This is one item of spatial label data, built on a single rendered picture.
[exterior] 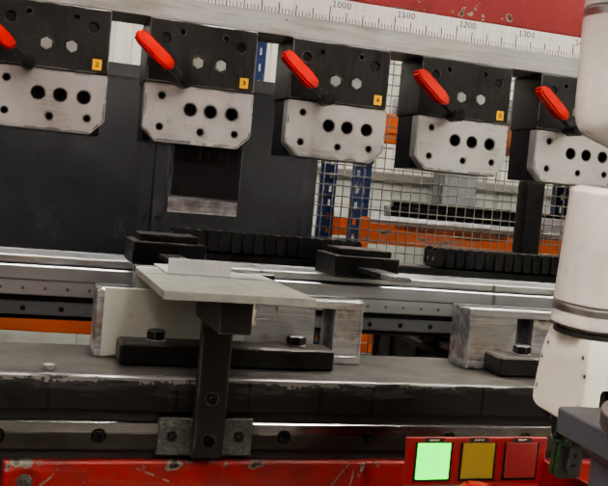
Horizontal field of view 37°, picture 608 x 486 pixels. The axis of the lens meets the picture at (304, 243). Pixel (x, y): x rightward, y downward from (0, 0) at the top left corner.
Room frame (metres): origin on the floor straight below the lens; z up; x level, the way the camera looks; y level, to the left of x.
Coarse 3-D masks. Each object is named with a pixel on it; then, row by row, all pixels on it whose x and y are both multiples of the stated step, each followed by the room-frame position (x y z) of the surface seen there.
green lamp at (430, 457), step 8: (424, 448) 1.11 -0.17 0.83; (432, 448) 1.11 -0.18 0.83; (440, 448) 1.11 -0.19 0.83; (448, 448) 1.12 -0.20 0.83; (424, 456) 1.11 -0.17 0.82; (432, 456) 1.11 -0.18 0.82; (440, 456) 1.11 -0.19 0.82; (448, 456) 1.12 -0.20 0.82; (416, 464) 1.10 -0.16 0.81; (424, 464) 1.11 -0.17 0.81; (432, 464) 1.11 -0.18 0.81; (440, 464) 1.11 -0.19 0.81; (448, 464) 1.12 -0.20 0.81; (416, 472) 1.10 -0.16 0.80; (424, 472) 1.11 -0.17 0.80; (432, 472) 1.11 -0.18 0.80; (440, 472) 1.11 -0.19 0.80; (448, 472) 1.12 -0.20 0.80
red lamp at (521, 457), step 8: (512, 448) 1.15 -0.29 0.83; (520, 448) 1.15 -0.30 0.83; (528, 448) 1.15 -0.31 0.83; (536, 448) 1.16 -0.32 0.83; (512, 456) 1.15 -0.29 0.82; (520, 456) 1.15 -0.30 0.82; (528, 456) 1.15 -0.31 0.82; (536, 456) 1.16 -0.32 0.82; (512, 464) 1.15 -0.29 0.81; (520, 464) 1.15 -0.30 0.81; (528, 464) 1.16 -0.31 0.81; (504, 472) 1.14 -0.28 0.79; (512, 472) 1.15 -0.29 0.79; (520, 472) 1.15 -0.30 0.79; (528, 472) 1.16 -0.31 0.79
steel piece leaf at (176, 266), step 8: (168, 264) 1.21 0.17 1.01; (176, 264) 1.21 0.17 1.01; (184, 264) 1.21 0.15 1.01; (192, 264) 1.21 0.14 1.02; (200, 264) 1.22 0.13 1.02; (208, 264) 1.22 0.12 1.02; (216, 264) 1.22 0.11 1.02; (224, 264) 1.23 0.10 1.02; (168, 272) 1.21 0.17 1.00; (176, 272) 1.21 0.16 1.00; (184, 272) 1.21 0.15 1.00; (192, 272) 1.21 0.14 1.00; (200, 272) 1.22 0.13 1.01; (208, 272) 1.22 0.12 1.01; (216, 272) 1.22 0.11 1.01; (224, 272) 1.23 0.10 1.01
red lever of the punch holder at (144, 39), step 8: (136, 32) 1.21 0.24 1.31; (144, 32) 1.20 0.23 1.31; (136, 40) 1.22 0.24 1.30; (144, 40) 1.20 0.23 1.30; (152, 40) 1.21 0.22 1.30; (144, 48) 1.22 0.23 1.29; (152, 48) 1.21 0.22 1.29; (160, 48) 1.21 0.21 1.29; (152, 56) 1.21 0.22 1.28; (160, 56) 1.21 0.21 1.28; (168, 56) 1.21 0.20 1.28; (160, 64) 1.21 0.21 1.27; (168, 64) 1.21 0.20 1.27; (176, 72) 1.22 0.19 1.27; (184, 80) 1.22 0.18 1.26; (192, 80) 1.22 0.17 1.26; (184, 88) 1.23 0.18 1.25
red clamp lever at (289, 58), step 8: (288, 56) 1.26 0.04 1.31; (296, 56) 1.27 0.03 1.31; (288, 64) 1.27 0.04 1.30; (296, 64) 1.27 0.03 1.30; (304, 64) 1.27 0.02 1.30; (296, 72) 1.27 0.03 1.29; (304, 72) 1.27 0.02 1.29; (312, 72) 1.28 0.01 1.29; (304, 80) 1.27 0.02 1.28; (312, 80) 1.27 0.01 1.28; (312, 88) 1.28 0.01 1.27; (320, 88) 1.28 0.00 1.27; (320, 96) 1.29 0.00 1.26; (328, 96) 1.28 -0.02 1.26; (320, 104) 1.30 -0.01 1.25; (328, 104) 1.28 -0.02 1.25
